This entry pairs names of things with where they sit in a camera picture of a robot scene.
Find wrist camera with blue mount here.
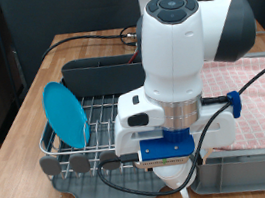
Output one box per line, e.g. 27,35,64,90
116,125,199,176

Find grey drain tray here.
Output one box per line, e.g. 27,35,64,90
30,64,171,198

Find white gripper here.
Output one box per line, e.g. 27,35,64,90
109,95,243,180

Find blue plastic plate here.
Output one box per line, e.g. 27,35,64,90
39,76,94,154

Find black metal pole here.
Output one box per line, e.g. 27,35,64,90
0,0,23,113

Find black camera cable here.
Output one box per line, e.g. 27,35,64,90
83,56,265,198

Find grey plastic crate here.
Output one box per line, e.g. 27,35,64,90
170,51,265,198

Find dark grey cutlery holder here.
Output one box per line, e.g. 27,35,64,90
59,48,149,103

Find metal wire dish rack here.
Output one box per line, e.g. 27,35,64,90
26,69,135,188

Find blue cable clip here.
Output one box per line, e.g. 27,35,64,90
225,89,246,120

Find black backdrop curtain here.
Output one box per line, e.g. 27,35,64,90
0,0,265,96

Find pink checkered cloth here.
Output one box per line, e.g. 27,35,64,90
196,52,265,160

